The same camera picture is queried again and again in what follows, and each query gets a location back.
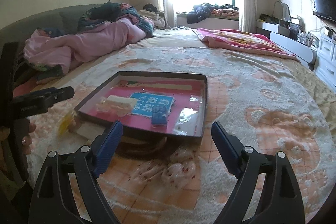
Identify yellow rings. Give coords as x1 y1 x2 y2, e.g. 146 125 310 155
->
57 110 79 136

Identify cream hair claw clip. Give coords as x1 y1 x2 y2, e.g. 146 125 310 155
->
96 95 137 117

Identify pink dotted bow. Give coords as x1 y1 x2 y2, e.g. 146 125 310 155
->
129 146 197 189

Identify small clear bag card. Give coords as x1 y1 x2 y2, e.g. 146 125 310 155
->
173 108 202 136

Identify left hand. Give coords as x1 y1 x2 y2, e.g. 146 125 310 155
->
22 123 37 155

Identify pink quilt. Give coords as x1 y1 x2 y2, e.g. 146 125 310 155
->
23 16 147 75

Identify white paper card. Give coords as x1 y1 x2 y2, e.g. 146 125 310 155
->
75 122 105 141

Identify green headboard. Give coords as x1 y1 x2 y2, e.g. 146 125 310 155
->
1 4 100 50

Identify brown hair clip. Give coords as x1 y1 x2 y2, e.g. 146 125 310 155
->
116 136 167 157

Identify white peach bedspread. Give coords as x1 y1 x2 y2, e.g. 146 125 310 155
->
28 30 335 223

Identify dark floral quilt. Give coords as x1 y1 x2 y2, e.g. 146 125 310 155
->
39 1 154 38

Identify dark shallow box tray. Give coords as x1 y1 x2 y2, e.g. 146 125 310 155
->
73 70 209 146

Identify pink book in tray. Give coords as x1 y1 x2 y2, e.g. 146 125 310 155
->
86 79 206 135

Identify white drawer cabinet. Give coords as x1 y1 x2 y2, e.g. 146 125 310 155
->
314 34 336 92

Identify white bed footboard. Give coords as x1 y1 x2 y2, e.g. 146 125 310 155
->
269 32 317 71

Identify pink red blanket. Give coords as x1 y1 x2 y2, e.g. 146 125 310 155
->
193 28 298 61

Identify white desk with clutter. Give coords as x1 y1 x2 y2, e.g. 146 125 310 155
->
256 1 320 47

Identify clothes pile on sill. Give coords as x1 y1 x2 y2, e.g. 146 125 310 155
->
186 3 240 24

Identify black television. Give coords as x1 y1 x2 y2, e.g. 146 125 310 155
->
311 0 336 23

